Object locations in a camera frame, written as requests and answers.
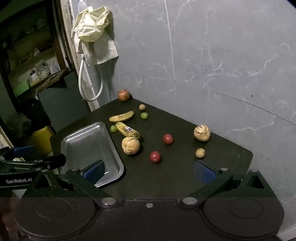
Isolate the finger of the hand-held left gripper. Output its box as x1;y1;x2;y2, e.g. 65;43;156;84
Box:
0;153;67;172
0;145;37;160

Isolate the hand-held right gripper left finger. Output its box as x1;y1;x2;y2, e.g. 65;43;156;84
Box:
22;159;119;208

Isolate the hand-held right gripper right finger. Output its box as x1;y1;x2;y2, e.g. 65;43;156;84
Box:
179;160;281;208

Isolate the metal tray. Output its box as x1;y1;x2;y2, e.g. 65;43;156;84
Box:
60;122;126;188

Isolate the striped pepino melon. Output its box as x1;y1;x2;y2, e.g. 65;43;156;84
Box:
122;136;140;156
194;125;211;142

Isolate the yellow banana with sticker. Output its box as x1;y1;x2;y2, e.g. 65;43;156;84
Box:
115;122;141;140

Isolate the spotted yellow banana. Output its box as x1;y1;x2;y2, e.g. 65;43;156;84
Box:
109;110;135;123

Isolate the yellow plastic container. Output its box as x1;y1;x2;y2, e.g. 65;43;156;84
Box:
29;126;56;158

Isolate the black bag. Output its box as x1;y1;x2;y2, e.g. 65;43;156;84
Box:
7;97;52;142

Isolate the grey metal cabinet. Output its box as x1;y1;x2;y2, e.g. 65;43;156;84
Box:
36;70;92;133

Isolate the green box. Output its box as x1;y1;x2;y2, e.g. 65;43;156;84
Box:
13;79;31;98

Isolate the wooden shelf board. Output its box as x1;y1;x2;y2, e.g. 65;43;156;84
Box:
30;67;75;93

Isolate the red apple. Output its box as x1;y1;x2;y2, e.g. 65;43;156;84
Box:
117;89;131;102

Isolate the clear plastic bag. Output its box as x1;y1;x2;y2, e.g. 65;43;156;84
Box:
37;60;50;78

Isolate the white towel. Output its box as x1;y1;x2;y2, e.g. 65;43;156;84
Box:
77;30;120;65

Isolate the pale yellow crumpled cloth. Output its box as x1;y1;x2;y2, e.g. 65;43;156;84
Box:
72;6;111;42

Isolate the white hose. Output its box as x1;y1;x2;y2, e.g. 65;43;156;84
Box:
78;58;104;102

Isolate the brown wooden frame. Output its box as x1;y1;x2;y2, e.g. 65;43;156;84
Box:
54;0;78;70

